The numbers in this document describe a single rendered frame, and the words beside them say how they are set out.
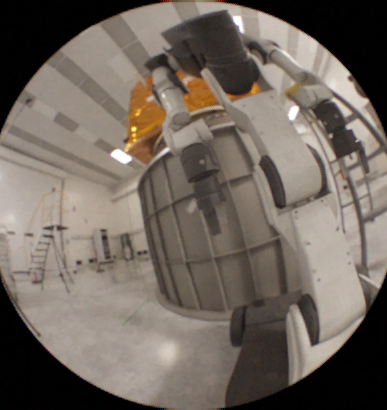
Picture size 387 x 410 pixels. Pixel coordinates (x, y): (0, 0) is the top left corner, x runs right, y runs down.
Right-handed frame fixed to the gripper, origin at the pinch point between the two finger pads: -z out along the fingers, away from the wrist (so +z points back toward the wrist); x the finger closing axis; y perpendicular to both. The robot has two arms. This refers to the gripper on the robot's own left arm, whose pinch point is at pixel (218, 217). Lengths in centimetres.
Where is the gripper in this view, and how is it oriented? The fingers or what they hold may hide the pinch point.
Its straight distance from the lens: 33.7
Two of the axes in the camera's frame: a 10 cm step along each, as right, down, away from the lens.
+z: -3.3, -9.4, 0.5
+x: 3.9, -0.9, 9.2
